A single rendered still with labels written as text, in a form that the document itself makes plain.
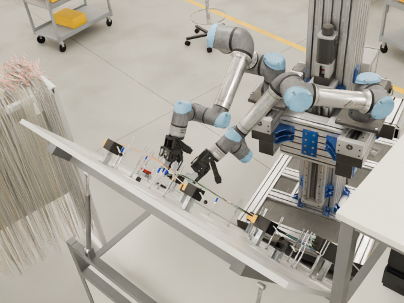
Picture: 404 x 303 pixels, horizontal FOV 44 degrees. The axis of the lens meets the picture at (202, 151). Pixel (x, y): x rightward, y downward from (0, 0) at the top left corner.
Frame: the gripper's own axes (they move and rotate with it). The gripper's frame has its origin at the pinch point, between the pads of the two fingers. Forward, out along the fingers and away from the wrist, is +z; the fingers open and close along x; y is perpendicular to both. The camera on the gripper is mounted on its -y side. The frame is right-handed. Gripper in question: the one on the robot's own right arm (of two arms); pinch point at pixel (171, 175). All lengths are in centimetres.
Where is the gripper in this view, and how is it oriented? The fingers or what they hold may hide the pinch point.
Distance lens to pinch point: 229.8
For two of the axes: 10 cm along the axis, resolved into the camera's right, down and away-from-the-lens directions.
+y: -6.5, 0.8, -7.5
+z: -2.2, 9.3, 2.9
